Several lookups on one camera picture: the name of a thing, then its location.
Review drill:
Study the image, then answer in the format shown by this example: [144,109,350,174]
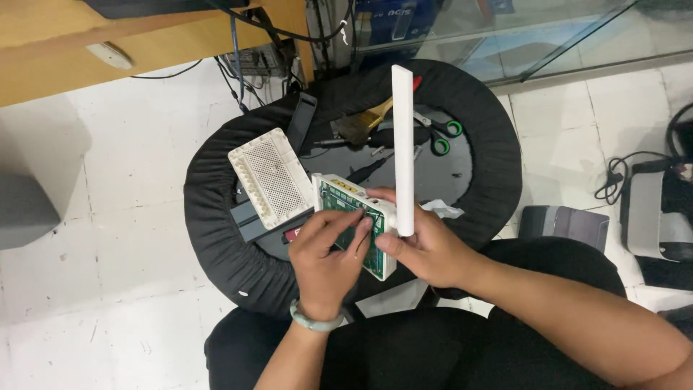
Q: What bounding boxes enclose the person's left hand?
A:
[288,208,375,321]

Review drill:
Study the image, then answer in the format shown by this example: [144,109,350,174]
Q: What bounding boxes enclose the person's right hand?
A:
[366,187,478,291]

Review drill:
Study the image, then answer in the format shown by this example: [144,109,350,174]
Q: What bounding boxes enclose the white router with antenna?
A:
[311,64,417,282]

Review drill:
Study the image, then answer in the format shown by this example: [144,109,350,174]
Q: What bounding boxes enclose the crumpled white tissue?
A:
[420,199,465,220]

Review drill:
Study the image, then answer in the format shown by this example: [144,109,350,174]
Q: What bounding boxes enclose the grey plastic panel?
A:
[230,199,316,243]

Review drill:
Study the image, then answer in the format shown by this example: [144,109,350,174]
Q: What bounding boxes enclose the white vented router cover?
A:
[228,128,315,231]

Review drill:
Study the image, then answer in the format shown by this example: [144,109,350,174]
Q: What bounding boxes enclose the round black covered stool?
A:
[183,58,524,320]

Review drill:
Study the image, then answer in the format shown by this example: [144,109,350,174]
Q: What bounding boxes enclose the grey flat case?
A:
[518,205,611,255]

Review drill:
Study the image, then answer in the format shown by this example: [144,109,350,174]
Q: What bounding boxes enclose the dark grey plastic strip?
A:
[285,91,318,156]

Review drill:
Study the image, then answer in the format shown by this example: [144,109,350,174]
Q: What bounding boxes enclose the grey power strip with plugs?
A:
[223,44,297,80]

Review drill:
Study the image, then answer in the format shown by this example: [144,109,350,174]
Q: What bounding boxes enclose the grey and black device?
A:
[619,156,693,264]

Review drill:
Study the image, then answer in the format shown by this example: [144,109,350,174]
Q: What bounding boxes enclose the glass display cabinet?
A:
[308,0,693,88]

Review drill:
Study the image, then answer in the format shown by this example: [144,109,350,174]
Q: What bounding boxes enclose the white oval object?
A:
[85,42,134,70]

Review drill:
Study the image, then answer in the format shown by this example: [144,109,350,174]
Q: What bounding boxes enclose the grey box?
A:
[0,172,62,251]

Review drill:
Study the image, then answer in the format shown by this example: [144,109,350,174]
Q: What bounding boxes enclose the black device on desk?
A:
[80,0,251,21]

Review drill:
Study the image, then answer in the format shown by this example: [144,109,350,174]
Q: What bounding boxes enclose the wooden desk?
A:
[0,0,316,108]

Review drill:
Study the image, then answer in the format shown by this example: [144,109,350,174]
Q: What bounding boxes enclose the pale green jade bracelet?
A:
[289,297,346,333]

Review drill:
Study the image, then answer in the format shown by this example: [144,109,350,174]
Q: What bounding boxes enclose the green handled scissors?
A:
[414,110,464,157]

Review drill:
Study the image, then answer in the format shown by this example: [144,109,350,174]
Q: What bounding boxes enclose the black handled screwdriver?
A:
[313,126,433,150]

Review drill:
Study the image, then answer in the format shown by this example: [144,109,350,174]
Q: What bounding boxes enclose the wooden handled paint brush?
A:
[336,76,423,146]

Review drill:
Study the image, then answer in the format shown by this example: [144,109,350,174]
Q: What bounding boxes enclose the coiled black cable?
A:
[594,151,675,207]

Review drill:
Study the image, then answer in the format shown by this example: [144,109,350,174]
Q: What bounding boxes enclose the blue cable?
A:
[230,15,251,113]

